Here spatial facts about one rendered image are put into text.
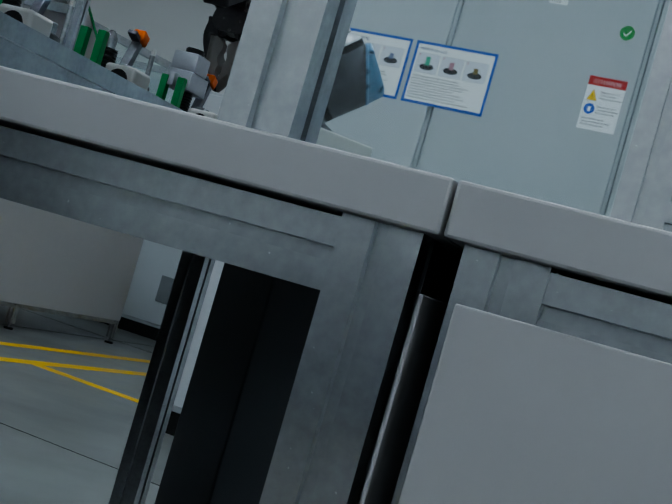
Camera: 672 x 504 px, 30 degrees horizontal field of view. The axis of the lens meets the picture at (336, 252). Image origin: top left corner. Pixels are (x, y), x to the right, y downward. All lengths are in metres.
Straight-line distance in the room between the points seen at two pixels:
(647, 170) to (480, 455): 0.21
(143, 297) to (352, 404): 9.71
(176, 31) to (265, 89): 10.65
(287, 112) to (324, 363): 0.15
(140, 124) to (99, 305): 7.98
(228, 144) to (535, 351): 0.20
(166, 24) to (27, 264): 4.05
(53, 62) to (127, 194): 0.66
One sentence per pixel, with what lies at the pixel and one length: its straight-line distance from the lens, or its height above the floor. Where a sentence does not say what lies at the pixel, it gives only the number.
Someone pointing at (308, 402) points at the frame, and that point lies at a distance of 0.64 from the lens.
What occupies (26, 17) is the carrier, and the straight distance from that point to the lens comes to 1.39.
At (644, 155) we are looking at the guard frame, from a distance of 0.73.
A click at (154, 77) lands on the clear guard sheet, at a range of 8.64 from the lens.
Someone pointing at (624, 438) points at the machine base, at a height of 0.76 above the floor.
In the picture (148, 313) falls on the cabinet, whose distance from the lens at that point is 10.29.
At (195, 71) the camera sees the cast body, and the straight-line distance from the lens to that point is 1.96.
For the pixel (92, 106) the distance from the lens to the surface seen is 0.70.
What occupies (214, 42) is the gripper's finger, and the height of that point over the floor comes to 1.13.
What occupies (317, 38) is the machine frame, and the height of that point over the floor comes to 0.92.
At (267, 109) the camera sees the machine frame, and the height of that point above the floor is 0.88.
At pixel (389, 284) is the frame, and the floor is 0.80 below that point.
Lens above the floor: 0.79
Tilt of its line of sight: 2 degrees up
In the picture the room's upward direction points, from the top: 16 degrees clockwise
